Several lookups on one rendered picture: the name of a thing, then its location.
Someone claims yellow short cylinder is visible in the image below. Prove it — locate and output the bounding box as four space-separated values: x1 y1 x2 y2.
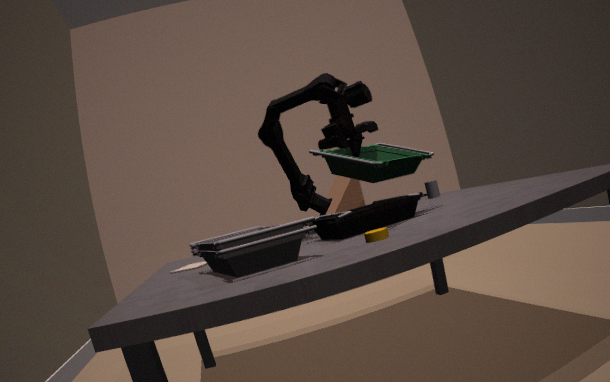
364 227 389 243

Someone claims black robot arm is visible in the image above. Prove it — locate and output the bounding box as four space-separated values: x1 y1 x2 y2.
258 73 372 216

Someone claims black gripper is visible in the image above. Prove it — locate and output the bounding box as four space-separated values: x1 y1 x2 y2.
318 110 378 158

